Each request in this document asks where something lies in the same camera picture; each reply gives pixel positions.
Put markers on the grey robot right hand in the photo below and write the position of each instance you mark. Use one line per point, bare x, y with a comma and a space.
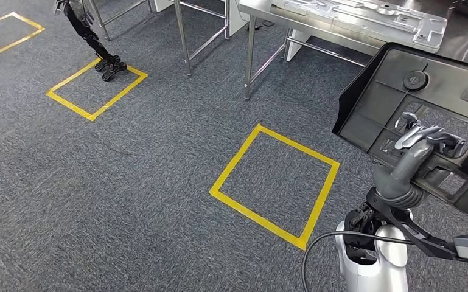
413, 165

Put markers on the black plastic plate frame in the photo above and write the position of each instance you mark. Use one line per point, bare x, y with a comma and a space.
362, 117

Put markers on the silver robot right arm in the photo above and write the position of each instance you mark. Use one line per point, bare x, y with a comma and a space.
375, 262

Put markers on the stainless steel workbench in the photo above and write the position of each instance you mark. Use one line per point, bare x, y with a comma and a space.
463, 40

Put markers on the embossed aluminium panel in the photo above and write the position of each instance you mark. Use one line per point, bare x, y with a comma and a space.
358, 20

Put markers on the white desk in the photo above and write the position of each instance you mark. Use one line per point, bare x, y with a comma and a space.
237, 18

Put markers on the stainless steel table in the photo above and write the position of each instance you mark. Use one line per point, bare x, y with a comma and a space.
183, 40

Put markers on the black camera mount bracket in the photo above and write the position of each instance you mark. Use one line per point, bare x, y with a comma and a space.
419, 237

